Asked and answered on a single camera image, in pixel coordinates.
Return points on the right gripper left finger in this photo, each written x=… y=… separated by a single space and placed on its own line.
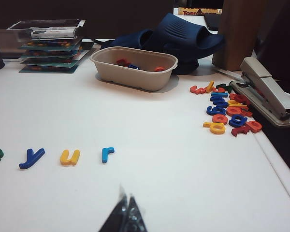
x=117 y=217

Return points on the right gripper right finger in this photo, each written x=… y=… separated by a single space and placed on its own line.
x=134 y=217

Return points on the blue letter y magnet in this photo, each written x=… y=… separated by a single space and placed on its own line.
x=30 y=160

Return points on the light blue letter r magnet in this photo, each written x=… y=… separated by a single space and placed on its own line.
x=105 y=154

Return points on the yellow letter u magnet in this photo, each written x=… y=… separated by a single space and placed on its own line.
x=67 y=160

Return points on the red letter magnet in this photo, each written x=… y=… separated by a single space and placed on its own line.
x=239 y=97
x=249 y=128

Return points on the dark green letter magnet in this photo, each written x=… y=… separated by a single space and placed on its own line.
x=222 y=85

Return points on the beige pulp tray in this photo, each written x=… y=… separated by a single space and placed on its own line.
x=135 y=78

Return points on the navy blue foam slipper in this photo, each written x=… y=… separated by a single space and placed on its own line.
x=183 y=36
x=133 y=39

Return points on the grey metal stapler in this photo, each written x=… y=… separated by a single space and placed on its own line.
x=268 y=91

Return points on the white labelled packet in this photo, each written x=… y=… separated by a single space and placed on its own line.
x=53 y=33

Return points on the clear plastic box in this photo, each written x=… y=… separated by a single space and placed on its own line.
x=46 y=25

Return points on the brown desk partition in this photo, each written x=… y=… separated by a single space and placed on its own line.
x=87 y=14

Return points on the brown cardboard box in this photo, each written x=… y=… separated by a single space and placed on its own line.
x=236 y=36

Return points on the yellow Toblerone box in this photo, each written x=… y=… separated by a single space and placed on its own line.
x=198 y=11

